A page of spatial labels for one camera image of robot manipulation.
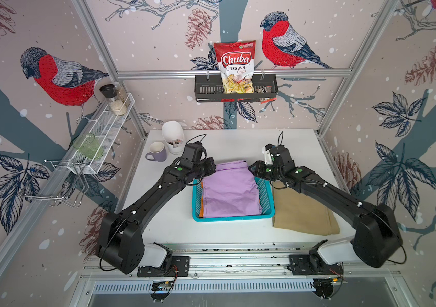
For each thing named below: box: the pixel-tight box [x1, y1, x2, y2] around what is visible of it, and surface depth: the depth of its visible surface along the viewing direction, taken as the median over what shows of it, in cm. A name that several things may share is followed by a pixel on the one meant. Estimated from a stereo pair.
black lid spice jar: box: [99, 81, 120, 102], surface depth 81 cm
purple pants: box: [202, 160, 263, 219], surface depth 89 cm
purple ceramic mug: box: [145, 141, 167, 163], surface depth 105 cm
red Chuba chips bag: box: [213, 40, 257, 95], surface depth 83 cm
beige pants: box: [272, 181, 341, 236], surface depth 84 cm
